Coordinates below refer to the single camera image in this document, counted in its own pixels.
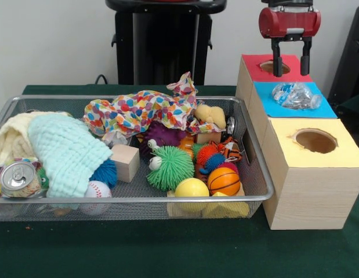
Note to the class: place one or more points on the wooden box with three holes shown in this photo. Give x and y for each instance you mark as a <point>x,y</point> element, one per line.
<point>312,197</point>

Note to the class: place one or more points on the blue spiky ball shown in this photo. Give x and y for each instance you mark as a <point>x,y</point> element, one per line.
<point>105,173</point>

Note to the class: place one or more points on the cream knitted cloth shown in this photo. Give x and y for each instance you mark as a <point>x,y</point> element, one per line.
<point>14,136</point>

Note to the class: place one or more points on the plain wooden block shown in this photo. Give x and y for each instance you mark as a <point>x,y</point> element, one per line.
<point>125,163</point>

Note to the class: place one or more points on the clear bottle with blue label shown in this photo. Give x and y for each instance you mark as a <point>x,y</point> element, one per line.
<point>295,95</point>

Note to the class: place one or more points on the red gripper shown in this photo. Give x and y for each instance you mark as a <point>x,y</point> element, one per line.
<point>289,24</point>

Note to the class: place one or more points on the large green spiky ball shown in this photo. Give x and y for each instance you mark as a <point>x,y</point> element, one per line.
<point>173,168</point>

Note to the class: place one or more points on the purple spiky toy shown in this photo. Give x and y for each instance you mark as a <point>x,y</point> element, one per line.
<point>164,134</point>

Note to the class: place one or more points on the black chair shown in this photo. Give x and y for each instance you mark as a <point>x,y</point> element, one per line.
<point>350,58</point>

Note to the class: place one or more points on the orange basketball toy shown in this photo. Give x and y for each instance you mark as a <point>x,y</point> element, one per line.
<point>224,181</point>

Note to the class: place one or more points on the mint green cloth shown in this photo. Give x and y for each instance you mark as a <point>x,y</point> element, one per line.
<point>69,150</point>

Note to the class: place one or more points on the silver mesh bin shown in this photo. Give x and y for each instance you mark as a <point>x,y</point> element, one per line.
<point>66,210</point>

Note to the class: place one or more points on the crushed silver can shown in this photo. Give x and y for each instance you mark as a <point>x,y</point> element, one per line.
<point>19,179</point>

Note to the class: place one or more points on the white baseball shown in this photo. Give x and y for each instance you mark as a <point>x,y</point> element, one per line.
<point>97,189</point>

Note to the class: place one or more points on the dark green tablecloth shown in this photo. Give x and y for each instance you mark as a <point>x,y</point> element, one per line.
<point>353,105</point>
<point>167,249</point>

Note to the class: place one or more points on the colourful polka dot cloth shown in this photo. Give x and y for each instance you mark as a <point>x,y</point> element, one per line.
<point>144,110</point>

